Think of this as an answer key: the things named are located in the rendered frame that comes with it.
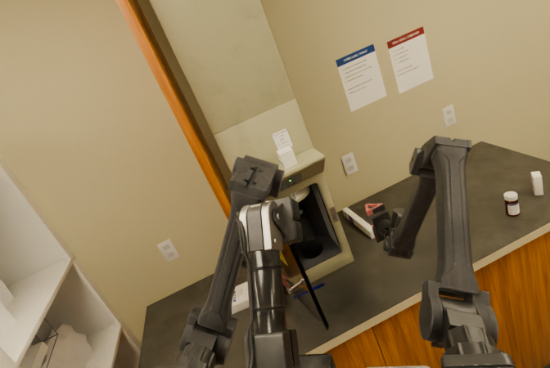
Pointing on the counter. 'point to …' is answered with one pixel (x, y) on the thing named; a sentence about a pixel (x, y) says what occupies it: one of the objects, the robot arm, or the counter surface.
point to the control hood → (305, 165)
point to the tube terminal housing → (265, 150)
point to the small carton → (286, 157)
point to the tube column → (217, 33)
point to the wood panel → (164, 77)
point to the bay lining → (319, 213)
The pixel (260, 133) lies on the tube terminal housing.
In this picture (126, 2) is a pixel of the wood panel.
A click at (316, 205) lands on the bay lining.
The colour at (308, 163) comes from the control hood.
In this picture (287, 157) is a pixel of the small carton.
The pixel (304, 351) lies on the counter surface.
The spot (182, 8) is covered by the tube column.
